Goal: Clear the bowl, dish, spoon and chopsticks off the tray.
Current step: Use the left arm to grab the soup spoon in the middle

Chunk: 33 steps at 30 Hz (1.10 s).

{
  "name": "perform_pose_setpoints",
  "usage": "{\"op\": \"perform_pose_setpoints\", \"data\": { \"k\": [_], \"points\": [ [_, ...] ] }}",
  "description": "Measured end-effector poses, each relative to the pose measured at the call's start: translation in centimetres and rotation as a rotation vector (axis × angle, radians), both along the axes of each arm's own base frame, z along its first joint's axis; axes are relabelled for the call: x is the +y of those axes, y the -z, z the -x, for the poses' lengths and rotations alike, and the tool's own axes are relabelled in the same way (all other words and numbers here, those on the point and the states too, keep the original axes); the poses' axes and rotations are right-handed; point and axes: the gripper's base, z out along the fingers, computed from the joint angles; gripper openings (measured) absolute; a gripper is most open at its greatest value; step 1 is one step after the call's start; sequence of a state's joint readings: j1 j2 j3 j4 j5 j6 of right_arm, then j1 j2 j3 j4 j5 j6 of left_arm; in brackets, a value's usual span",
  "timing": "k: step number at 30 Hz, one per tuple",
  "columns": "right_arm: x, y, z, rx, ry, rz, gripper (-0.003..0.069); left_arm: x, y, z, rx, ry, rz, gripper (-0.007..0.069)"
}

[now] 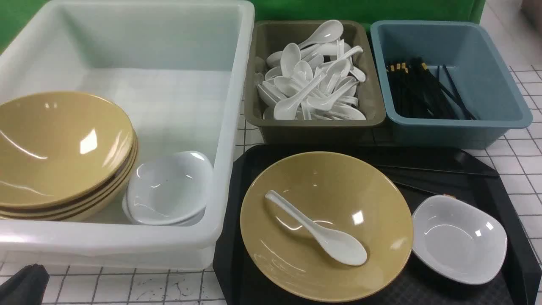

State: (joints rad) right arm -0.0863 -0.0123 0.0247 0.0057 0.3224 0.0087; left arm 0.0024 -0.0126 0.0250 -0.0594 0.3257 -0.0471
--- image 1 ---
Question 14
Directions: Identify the white ceramic soup spoon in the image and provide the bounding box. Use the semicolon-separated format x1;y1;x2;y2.
265;190;368;266

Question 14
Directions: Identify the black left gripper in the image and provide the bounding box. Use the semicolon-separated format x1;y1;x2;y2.
0;264;49;305

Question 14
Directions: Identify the top stacked yellow bowl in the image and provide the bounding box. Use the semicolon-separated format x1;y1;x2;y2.
0;91;136;209

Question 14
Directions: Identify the yellow noodle bowl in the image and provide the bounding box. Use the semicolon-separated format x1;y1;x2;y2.
240;151;414;303

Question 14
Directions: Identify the stacked yellow bowl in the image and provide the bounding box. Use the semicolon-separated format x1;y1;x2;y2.
1;132;138;222
0;141;138;222
0;91;136;209

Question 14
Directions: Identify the black plastic serving tray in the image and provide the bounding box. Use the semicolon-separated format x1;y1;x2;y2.
213;144;541;305

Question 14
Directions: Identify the black chopstick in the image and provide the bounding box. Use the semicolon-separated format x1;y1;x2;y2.
373;164;500;178
383;171;458;199

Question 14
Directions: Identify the blue chopstick bin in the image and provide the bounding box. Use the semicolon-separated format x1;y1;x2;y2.
371;20;533;150

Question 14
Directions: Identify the white spoon top of pile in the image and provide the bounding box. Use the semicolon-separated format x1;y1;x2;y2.
298;20;344;50

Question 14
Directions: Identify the top stacked white dish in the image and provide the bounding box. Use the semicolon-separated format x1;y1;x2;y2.
122;151;213;226

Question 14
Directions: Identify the white spoon front of pile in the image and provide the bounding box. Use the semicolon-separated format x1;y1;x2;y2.
274;72;327;120

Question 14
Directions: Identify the olive green spoon bin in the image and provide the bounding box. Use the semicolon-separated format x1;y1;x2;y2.
244;20;386;144

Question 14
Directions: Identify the white square sauce dish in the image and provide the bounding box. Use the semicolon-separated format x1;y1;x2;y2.
412;195;508;285

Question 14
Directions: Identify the large translucent white plastic tub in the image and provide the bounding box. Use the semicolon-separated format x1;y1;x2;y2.
1;0;255;272

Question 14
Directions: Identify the white spoon of pile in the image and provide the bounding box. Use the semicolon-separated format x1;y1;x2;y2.
274;72;327;120
298;20;344;50

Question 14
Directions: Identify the black chopsticks bundle in bin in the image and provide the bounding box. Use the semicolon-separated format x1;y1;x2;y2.
385;57;478;120

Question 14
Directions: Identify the green backdrop board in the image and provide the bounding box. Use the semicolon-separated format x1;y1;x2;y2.
0;0;485;50

